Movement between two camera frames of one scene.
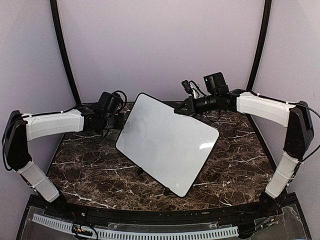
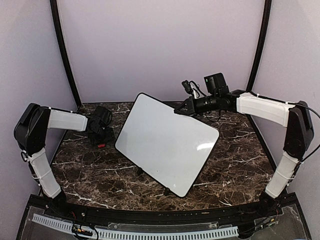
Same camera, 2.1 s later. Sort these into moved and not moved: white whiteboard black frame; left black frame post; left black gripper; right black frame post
Moved: left black gripper
Not moved: right black frame post; white whiteboard black frame; left black frame post
